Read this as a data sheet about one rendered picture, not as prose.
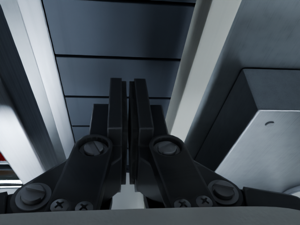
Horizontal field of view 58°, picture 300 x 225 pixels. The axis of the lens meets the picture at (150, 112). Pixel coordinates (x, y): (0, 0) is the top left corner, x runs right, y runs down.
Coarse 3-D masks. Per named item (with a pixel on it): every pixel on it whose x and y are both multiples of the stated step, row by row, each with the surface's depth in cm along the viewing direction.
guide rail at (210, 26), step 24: (216, 0) 10; (240, 0) 10; (192, 24) 13; (216, 24) 11; (192, 48) 13; (216, 48) 12; (192, 72) 13; (192, 96) 15; (168, 120) 18; (192, 120) 16
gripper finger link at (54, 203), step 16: (80, 144) 9; (96, 144) 9; (80, 160) 8; (96, 160) 8; (64, 176) 7; (80, 176) 7; (96, 176) 7; (64, 192) 7; (80, 192) 7; (96, 192) 7; (48, 208) 6; (64, 208) 7; (80, 208) 7; (96, 208) 7
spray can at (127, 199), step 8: (128, 168) 29; (128, 176) 29; (128, 184) 28; (120, 192) 28; (128, 192) 28; (136, 192) 28; (112, 200) 27; (120, 200) 27; (128, 200) 27; (136, 200) 28; (112, 208) 27; (120, 208) 27; (128, 208) 27; (136, 208) 27
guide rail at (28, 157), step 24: (0, 24) 6; (0, 48) 6; (0, 72) 6; (24, 72) 8; (0, 96) 7; (24, 96) 8; (0, 120) 7; (24, 120) 8; (0, 144) 8; (24, 144) 8; (48, 144) 10; (24, 168) 10; (48, 168) 10
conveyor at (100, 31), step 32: (64, 0) 13; (96, 0) 14; (128, 0) 14; (160, 0) 14; (192, 0) 14; (64, 32) 15; (96, 32) 15; (128, 32) 15; (160, 32) 15; (64, 64) 17; (96, 64) 17; (128, 64) 17; (160, 64) 17; (96, 96) 20; (128, 96) 20; (160, 96) 20; (128, 160) 28
